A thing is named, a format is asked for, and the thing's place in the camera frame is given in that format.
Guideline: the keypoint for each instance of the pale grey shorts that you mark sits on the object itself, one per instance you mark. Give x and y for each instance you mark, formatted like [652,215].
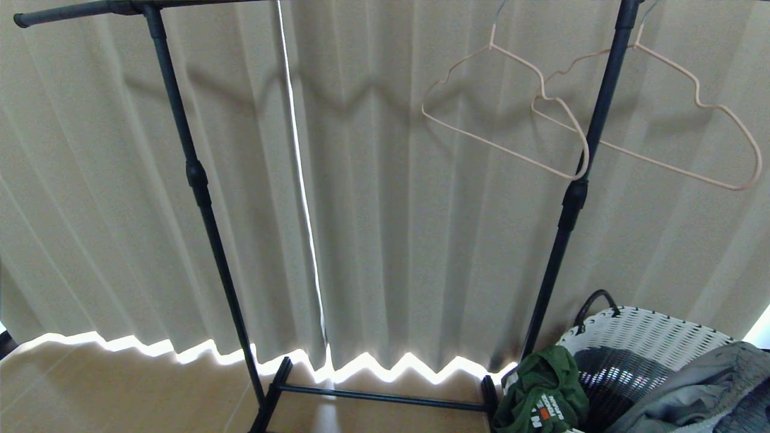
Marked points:
[710,385]

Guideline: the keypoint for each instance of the pink clothes hanger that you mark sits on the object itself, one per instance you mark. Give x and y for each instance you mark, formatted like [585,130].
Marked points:
[586,153]
[760,161]

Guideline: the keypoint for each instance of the black clothes rack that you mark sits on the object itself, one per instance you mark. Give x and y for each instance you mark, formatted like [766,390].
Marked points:
[198,180]

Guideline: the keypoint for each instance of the white laundry basket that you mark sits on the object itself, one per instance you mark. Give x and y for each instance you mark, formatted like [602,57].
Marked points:
[637,331]

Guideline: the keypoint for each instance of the beige curtain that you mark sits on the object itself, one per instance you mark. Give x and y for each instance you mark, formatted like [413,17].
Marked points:
[391,210]

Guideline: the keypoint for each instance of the green printed garment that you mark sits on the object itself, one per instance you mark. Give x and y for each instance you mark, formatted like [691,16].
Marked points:
[541,385]

